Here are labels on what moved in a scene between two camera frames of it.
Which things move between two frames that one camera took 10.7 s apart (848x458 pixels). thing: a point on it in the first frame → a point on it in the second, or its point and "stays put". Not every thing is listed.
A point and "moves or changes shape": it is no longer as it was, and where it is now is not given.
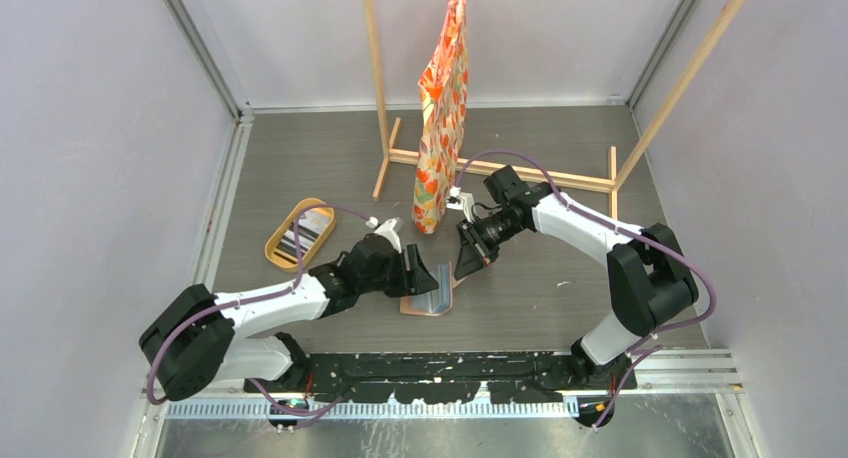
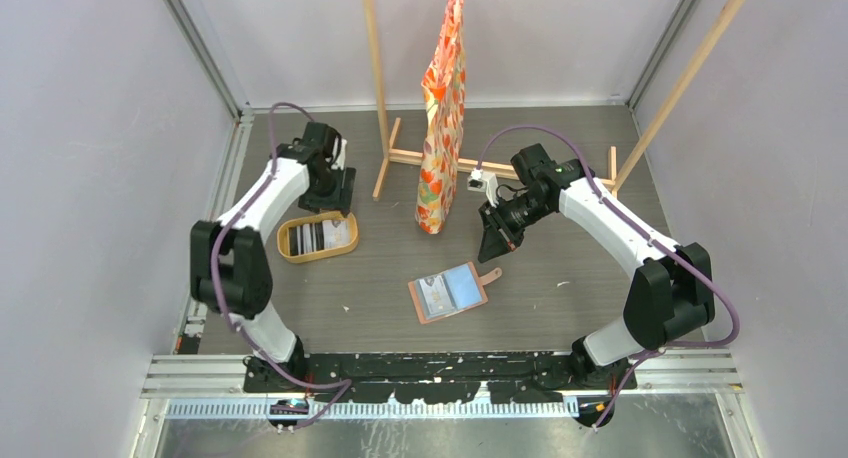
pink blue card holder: [437, 302] moves or changes shape
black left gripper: [416, 280] → [338, 200]
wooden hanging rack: [615, 181] stays put
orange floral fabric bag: [442, 90] stays put
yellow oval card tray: [315, 227] moves or changes shape
